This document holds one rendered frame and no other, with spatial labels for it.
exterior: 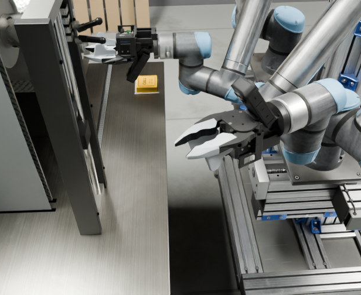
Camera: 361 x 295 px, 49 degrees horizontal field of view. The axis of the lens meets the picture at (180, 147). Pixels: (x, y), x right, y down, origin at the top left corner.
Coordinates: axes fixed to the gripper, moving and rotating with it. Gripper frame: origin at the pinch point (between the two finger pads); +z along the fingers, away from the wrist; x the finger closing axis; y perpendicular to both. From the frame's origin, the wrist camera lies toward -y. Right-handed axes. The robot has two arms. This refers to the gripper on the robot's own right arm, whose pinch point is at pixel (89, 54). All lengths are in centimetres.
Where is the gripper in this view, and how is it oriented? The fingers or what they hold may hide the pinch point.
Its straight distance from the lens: 122.3
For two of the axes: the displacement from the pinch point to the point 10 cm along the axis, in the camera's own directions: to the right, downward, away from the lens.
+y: 0.0, -7.0, -7.2
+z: -10.0, 0.3, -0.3
